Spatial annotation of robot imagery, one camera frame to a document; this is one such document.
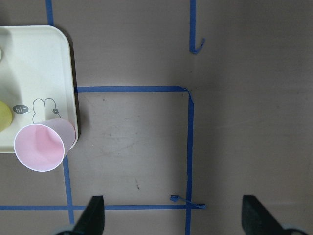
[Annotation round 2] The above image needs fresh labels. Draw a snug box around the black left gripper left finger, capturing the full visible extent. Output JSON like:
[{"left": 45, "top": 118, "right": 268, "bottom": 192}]
[{"left": 72, "top": 196, "right": 105, "bottom": 235}]

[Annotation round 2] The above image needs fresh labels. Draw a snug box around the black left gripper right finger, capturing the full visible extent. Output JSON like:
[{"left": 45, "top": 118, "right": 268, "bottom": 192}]
[{"left": 241, "top": 195, "right": 291, "bottom": 235}]

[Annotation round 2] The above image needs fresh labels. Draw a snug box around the pink plastic cup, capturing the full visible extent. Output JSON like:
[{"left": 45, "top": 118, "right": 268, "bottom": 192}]
[{"left": 14, "top": 118, "right": 76, "bottom": 172}]

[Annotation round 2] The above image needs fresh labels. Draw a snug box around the yellow plastic cup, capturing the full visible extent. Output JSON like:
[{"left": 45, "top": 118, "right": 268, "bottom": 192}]
[{"left": 0, "top": 101, "right": 13, "bottom": 132}]

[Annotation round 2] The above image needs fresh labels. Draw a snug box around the cream bunny print tray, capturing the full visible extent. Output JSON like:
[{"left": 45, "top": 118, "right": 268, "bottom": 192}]
[{"left": 0, "top": 25, "right": 78, "bottom": 153}]

